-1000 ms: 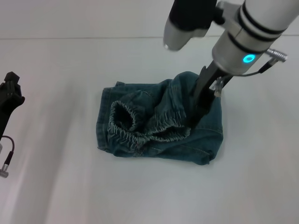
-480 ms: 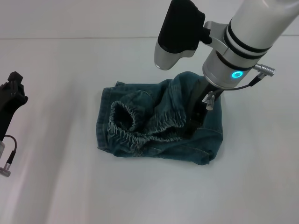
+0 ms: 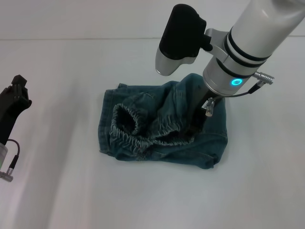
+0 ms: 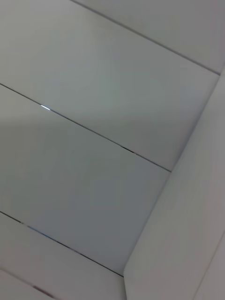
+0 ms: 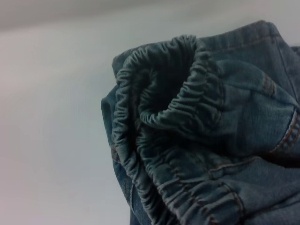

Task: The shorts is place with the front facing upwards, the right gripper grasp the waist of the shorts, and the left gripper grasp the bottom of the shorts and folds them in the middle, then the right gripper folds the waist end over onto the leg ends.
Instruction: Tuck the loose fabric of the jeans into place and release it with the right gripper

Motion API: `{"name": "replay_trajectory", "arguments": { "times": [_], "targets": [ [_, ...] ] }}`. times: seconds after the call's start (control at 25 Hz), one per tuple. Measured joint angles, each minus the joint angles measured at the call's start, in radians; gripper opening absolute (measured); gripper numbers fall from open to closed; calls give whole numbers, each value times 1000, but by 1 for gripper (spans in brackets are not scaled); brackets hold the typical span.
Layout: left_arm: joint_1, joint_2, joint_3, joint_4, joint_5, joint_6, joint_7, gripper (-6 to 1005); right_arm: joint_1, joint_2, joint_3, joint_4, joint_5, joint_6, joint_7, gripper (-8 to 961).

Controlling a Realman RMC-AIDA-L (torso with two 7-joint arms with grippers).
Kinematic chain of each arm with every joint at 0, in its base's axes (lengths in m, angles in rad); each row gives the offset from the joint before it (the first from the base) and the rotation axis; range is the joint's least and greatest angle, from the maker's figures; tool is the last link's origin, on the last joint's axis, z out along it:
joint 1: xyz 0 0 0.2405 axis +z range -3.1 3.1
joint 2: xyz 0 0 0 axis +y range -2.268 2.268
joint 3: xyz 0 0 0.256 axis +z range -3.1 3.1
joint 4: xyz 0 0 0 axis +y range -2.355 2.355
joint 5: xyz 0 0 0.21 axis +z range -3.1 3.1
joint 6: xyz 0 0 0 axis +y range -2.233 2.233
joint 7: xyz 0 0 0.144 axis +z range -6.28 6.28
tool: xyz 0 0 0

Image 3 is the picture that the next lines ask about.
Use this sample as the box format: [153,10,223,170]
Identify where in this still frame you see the blue denim shorts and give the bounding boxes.
[98,73,228,170]

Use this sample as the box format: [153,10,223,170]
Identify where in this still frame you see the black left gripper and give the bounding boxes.
[0,75,33,144]

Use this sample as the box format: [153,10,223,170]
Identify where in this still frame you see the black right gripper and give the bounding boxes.
[190,84,216,133]

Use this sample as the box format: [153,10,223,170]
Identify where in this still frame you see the right wrist camera housing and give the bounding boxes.
[154,4,213,76]

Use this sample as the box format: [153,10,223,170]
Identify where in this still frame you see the left wrist cable with connector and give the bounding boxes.
[0,139,21,183]

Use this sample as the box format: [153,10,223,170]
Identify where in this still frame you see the right wrist cable with connector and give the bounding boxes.
[206,71,275,117]

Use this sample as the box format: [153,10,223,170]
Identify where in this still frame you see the wrist cable with connector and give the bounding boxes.
[206,71,275,117]
[0,139,21,183]

